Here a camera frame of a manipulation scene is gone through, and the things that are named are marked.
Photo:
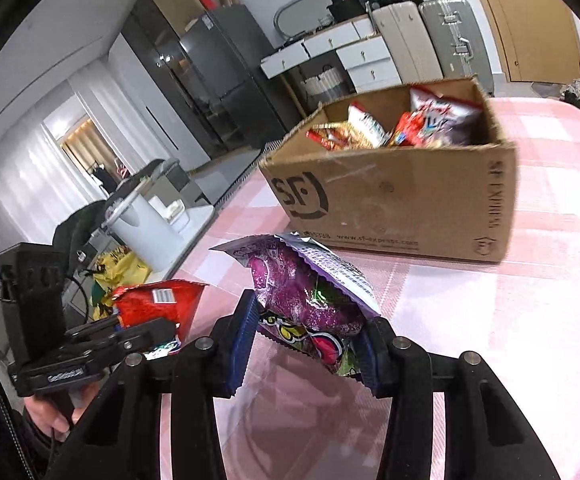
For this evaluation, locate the oval mirror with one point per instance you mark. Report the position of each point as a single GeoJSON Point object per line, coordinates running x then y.
{"type": "Point", "coordinates": [300, 12]}

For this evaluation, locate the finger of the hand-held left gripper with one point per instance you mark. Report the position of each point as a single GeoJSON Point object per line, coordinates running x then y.
{"type": "Point", "coordinates": [90, 331]}
{"type": "Point", "coordinates": [140, 337]}

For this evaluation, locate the dark glass cabinet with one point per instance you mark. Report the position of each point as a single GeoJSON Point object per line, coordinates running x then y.
{"type": "Point", "coordinates": [160, 60]}

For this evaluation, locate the white side table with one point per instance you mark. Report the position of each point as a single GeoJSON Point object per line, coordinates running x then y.
{"type": "Point", "coordinates": [195, 222]}

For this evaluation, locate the beige suitcase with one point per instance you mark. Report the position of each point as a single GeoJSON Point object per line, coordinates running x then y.
{"type": "Point", "coordinates": [405, 40]}

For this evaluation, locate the white green snack bag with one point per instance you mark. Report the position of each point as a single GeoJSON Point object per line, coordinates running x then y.
{"type": "Point", "coordinates": [365, 125]}

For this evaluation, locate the white red snack bag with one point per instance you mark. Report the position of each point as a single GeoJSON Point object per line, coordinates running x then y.
{"type": "Point", "coordinates": [445, 115]}

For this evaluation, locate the silver suitcase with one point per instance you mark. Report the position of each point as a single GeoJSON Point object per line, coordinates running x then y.
{"type": "Point", "coordinates": [450, 35]}

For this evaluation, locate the brown cardboard box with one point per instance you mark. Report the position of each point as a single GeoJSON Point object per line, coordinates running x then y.
{"type": "Point", "coordinates": [395, 200]}

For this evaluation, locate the person's left hand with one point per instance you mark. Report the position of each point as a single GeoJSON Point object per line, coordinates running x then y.
{"type": "Point", "coordinates": [45, 415]}

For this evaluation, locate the purple snack packet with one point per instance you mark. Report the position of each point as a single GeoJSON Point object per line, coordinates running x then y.
{"type": "Point", "coordinates": [295, 305]}

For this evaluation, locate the yellow bag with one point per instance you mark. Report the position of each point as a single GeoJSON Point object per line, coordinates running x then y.
{"type": "Point", "coordinates": [120, 270]}

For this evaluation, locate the white woven basket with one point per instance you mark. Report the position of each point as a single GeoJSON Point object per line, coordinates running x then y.
{"type": "Point", "coordinates": [325, 85]}

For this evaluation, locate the white curtain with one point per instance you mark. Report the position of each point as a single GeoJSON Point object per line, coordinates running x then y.
{"type": "Point", "coordinates": [30, 160]}

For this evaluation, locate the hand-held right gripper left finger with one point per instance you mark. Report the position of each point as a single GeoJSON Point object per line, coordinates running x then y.
{"type": "Point", "coordinates": [245, 340]}

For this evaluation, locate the grey refrigerator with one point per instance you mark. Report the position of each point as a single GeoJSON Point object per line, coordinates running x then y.
{"type": "Point", "coordinates": [230, 70]}

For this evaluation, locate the white bucket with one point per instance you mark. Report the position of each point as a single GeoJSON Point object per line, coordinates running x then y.
{"type": "Point", "coordinates": [140, 230]}

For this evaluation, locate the large red snack bag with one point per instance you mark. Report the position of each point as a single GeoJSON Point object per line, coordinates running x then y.
{"type": "Point", "coordinates": [170, 305]}

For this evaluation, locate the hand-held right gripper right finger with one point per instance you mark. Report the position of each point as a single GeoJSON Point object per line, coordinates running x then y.
{"type": "Point", "coordinates": [367, 360]}

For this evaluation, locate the wooden door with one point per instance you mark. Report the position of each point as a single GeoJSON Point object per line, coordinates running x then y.
{"type": "Point", "coordinates": [535, 35]}

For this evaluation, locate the white drawer desk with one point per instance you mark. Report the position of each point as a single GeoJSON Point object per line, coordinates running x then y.
{"type": "Point", "coordinates": [365, 57]}

